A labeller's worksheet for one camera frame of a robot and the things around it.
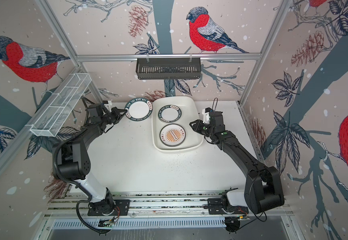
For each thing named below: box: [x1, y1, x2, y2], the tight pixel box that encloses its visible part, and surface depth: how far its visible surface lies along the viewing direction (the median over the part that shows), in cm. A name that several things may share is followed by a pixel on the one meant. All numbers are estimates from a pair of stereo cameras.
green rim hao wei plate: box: [157, 104, 182, 123], surface depth 115 cm
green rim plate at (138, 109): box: [124, 97, 154, 122], surface depth 95 cm
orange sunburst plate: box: [159, 123, 186, 147], surface depth 102 cm
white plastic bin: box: [151, 95, 204, 152], surface depth 106 cm
